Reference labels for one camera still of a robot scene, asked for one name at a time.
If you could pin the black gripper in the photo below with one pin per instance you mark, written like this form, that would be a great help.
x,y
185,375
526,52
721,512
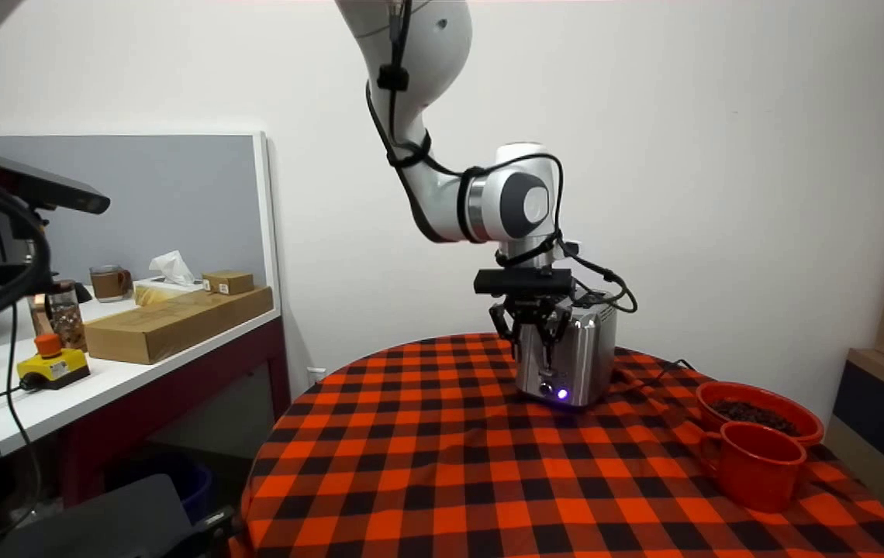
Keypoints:
x,y
532,306

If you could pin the silver toaster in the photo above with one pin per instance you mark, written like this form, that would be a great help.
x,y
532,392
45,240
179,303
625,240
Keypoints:
x,y
586,351

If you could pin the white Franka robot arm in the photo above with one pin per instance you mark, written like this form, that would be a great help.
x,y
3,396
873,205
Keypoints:
x,y
429,41

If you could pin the orange black checkered tablecloth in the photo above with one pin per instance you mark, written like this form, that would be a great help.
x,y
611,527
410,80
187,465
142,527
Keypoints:
x,y
442,455

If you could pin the orange bowl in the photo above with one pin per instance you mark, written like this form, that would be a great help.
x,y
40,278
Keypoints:
x,y
711,408

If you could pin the small brown box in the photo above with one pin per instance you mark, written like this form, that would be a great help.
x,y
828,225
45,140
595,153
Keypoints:
x,y
231,283

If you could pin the flat cardboard box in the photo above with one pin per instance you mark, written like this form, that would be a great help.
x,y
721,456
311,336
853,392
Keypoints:
x,y
172,325

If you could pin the grey partition panel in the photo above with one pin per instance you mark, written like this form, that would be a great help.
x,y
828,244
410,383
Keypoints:
x,y
182,205

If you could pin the tissue box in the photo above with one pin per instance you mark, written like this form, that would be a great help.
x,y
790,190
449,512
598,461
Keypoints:
x,y
165,273

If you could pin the dark blue bin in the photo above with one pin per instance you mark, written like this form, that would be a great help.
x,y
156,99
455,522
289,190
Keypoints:
x,y
185,481

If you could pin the brown cup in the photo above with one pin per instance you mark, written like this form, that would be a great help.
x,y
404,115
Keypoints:
x,y
108,283

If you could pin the white desk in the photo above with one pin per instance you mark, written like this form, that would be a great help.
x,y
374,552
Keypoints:
x,y
99,387

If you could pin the copper coloured object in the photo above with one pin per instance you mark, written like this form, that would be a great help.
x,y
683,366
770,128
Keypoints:
x,y
62,313

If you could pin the dark grey chair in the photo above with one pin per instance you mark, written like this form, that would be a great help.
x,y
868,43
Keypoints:
x,y
108,527

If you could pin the yellow toy device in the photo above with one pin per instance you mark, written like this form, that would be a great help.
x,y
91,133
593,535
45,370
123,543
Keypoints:
x,y
55,363

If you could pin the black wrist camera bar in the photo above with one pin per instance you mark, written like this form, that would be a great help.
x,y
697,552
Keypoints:
x,y
521,281

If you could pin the black camera on stand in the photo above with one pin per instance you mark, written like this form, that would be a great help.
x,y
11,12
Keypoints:
x,y
38,188

